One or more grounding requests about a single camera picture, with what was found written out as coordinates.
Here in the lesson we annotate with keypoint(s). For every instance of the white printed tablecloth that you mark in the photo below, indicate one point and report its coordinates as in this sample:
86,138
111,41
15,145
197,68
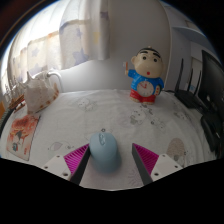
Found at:
126,120

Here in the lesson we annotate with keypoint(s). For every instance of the black box beside monitor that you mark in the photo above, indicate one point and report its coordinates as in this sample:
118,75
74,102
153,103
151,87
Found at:
213,133

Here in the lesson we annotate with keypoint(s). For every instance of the large white conch shell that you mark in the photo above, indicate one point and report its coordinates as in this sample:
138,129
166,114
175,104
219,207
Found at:
40,95

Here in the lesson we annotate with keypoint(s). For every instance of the black router with antennas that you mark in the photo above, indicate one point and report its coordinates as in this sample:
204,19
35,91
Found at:
190,98

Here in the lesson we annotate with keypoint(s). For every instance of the cartoon boy clock figurine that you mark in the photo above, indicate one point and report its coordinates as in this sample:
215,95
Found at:
146,76

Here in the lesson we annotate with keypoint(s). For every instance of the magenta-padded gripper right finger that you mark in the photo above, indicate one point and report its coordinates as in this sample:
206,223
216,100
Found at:
163,165

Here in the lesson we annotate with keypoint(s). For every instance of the light blue computer mouse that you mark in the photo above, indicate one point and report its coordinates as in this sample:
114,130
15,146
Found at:
104,153

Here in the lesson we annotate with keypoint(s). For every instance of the white wall shelf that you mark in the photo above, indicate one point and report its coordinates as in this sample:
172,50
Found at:
193,35

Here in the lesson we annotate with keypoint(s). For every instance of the white star-print curtain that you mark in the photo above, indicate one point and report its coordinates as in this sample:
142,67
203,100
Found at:
66,36

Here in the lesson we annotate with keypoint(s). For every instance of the red printed mouse pad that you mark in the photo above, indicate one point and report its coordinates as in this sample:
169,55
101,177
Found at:
22,136

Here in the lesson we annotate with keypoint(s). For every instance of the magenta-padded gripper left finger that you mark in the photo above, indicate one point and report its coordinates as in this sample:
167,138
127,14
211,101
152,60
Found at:
60,165

